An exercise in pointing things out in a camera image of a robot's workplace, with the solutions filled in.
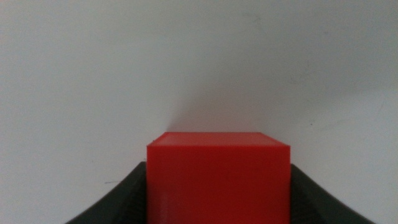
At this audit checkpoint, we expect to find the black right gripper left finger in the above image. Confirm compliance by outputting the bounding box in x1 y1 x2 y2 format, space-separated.
65 161 147 224

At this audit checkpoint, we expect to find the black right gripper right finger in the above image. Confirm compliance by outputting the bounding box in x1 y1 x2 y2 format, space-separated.
290 164 376 224

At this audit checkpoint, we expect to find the red cube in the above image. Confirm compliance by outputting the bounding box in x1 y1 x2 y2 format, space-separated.
146 131 292 224

